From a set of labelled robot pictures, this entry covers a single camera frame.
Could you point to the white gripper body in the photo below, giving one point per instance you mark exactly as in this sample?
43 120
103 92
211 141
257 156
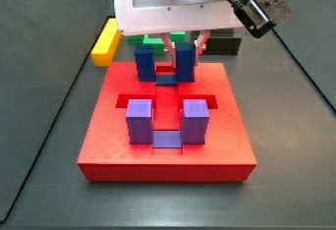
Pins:
159 16

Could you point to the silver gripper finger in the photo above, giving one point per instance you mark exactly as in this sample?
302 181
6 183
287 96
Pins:
201 43
170 46

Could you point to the blue U-shaped block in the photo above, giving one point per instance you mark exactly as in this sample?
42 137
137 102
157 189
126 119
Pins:
181 74

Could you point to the black angle bracket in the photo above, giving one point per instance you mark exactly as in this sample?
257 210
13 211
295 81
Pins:
223 43

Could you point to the green stepped block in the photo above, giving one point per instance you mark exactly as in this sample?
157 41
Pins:
154 40

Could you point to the red slotted board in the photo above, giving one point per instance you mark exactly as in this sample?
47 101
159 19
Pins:
110 158

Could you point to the purple U-shaped block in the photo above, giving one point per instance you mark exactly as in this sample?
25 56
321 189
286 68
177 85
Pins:
190 133

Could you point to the yellow long bar block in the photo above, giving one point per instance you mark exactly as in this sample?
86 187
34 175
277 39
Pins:
107 44

